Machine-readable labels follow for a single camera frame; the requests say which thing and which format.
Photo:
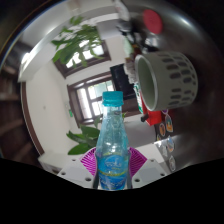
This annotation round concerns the clear blue-capped drink bottle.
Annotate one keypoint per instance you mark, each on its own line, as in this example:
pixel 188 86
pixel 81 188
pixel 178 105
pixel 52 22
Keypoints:
pixel 112 160

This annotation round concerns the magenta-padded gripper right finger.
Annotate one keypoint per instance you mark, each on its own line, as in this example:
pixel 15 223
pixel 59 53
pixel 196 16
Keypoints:
pixel 137 163

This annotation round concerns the green plant in white pot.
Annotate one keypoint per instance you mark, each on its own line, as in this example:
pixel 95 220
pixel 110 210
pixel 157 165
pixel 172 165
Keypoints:
pixel 76 41
pixel 85 135

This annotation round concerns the dark wooden double door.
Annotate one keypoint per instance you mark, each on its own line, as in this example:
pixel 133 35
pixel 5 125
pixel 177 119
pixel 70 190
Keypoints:
pixel 90 96

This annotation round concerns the red plastic box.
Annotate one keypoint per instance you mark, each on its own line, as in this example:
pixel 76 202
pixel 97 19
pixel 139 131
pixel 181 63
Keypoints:
pixel 152 115

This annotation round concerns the green exit sign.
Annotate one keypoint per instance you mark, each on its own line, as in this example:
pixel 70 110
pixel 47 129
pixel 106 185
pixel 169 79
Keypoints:
pixel 70 112

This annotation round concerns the black chair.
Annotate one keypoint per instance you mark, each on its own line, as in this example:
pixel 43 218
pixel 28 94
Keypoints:
pixel 120 80

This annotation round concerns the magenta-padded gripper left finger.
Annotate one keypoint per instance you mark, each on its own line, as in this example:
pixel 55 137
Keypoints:
pixel 88 163

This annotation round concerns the grey patterned cup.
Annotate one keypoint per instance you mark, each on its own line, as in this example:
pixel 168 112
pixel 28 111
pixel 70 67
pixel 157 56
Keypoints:
pixel 173 80

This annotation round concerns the dark wood framed window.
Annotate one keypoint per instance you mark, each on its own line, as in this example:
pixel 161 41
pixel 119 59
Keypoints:
pixel 90 53

